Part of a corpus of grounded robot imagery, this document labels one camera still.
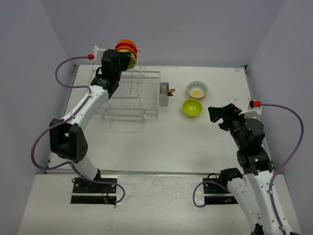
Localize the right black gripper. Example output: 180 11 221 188
208 103 250 148

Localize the lime green bowl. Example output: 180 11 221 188
182 99 203 118
118 49 136 70

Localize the white floral ceramic bowl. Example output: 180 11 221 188
188 93 207 99

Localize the yellow sun pattern bowl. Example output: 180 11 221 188
186 81 208 94

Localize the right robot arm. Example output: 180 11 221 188
208 101 295 235

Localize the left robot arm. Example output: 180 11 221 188
49 49 135 192

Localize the front orange bowl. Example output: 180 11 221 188
115 43 137 59

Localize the orange bowl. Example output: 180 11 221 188
115 43 137 59
116 39 136 46

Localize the rear orange bowl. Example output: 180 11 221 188
116 39 136 46

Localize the small brown object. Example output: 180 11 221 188
166 89 176 96

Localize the grey cutlery holder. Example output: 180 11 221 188
159 82 169 106

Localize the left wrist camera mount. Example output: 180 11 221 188
87 44 106 63

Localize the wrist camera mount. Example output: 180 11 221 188
87 44 106 63
239 100 262 118

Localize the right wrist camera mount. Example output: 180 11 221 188
239 100 262 118

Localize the white wire dish rack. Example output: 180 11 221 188
95 48 160 121

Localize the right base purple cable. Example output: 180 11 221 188
193 180 230 209

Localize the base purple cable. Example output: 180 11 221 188
70 164 126 204
193 180 230 209

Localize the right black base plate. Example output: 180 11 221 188
203 183 238 205

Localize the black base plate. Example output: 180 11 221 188
70 177 117 205
203 183 238 205

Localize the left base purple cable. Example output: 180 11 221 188
70 164 126 204

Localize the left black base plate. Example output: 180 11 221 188
70 177 117 205

